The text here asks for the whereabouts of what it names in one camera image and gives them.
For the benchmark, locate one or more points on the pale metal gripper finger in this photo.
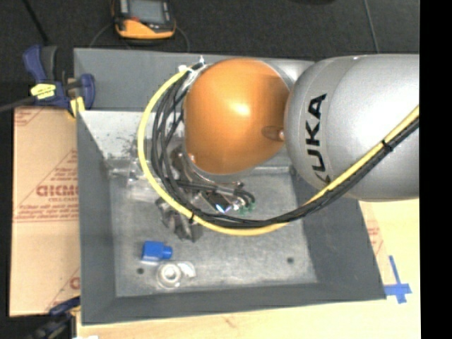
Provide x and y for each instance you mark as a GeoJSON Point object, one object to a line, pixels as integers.
{"type": "Point", "coordinates": [169, 213]}
{"type": "Point", "coordinates": [190, 232]}

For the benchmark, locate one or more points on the blue plastic cap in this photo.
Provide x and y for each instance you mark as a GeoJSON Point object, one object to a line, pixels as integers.
{"type": "Point", "coordinates": [153, 251]}

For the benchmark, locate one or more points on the grey metal bin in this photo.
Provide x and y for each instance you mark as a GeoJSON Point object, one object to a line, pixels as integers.
{"type": "Point", "coordinates": [229, 260]}

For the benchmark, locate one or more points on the brown cardboard board red print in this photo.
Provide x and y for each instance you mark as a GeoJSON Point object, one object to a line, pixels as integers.
{"type": "Point", "coordinates": [42, 224]}

